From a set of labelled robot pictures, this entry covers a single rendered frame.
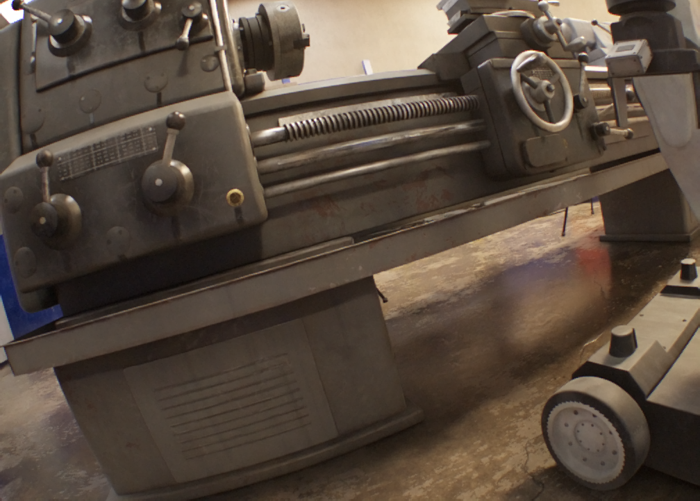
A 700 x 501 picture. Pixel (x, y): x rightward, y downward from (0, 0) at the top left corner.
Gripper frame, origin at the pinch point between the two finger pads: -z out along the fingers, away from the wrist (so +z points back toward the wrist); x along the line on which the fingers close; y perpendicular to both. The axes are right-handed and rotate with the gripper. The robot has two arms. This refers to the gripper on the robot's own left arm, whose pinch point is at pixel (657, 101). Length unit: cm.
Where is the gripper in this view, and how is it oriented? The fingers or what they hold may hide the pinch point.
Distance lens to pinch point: 49.3
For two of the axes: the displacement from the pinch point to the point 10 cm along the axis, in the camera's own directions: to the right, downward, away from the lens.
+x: -4.0, -1.8, 9.0
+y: -9.0, 2.7, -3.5
